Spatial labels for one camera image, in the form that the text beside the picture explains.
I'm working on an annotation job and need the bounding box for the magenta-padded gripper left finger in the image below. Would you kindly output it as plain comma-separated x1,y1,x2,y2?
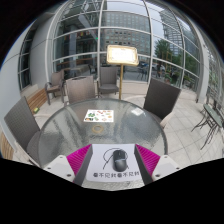
43,143,94,187

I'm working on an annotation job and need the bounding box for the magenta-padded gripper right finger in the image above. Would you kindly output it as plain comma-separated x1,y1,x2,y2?
133,143,183,186

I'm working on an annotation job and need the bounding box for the black wired computer mouse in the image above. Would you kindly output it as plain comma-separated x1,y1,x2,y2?
102,147,130,173

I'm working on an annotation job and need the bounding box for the white mouse pad with characters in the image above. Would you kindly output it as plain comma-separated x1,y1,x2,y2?
84,143,145,183

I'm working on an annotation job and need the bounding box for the beige tape roll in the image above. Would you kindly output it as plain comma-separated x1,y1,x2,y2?
92,124,105,134

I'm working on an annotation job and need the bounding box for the colourful picture menu card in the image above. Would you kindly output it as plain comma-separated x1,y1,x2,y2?
83,109,115,124

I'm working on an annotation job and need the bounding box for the brown wicker armchair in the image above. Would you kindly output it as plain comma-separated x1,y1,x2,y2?
96,66,120,98
64,75,100,107
3,96,46,166
44,69,66,106
143,78,182,130

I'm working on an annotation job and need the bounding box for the wooden slat bench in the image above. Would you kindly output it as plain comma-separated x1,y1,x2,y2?
0,88,48,160

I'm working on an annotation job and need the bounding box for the dark metal outdoor furniture set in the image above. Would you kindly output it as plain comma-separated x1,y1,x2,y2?
191,96,224,151

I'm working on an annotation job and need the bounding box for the gold framed menu stand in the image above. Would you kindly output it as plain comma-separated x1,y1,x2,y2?
105,44,140,101

